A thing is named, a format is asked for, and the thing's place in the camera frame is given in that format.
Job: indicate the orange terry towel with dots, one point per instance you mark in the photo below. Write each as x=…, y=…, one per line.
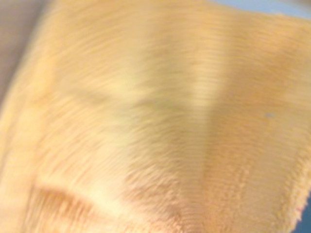
x=155, y=121

